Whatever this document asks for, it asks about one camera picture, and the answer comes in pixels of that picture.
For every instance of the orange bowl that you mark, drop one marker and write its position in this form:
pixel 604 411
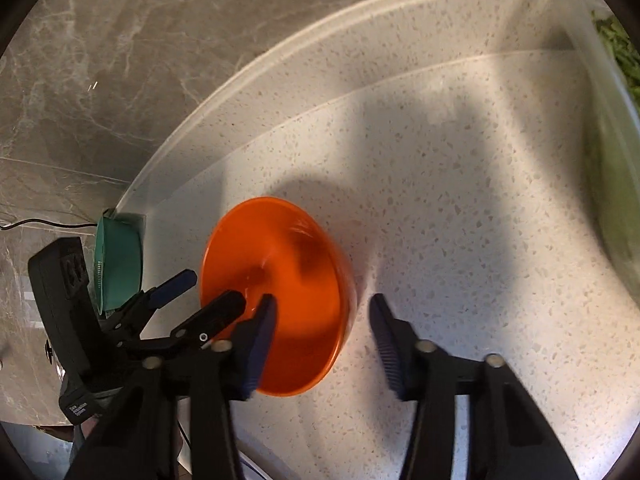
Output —
pixel 290 285

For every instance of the green plastic colander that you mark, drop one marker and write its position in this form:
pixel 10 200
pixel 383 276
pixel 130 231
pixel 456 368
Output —
pixel 117 265

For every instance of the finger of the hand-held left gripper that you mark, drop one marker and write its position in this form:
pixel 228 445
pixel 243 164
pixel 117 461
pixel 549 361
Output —
pixel 172 284
pixel 215 315

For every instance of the clear container of green vegetables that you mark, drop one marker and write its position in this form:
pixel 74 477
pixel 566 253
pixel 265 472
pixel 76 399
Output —
pixel 620 135

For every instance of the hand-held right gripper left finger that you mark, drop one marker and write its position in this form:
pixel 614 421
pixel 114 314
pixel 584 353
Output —
pixel 257 355

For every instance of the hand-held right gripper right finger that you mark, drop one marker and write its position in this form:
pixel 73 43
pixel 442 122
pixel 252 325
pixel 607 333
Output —
pixel 387 345

